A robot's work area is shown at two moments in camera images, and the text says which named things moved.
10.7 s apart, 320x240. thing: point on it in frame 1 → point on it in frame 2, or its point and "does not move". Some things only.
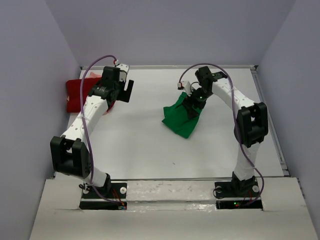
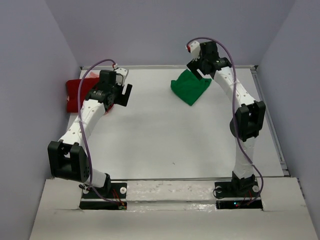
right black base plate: x=237 y=189 does not move
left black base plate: x=114 y=190 does not move
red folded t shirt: x=73 y=89 does not move
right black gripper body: x=199 y=97 → x=201 y=61
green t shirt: x=176 y=117 → x=188 y=87
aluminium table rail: x=171 y=67 does not move
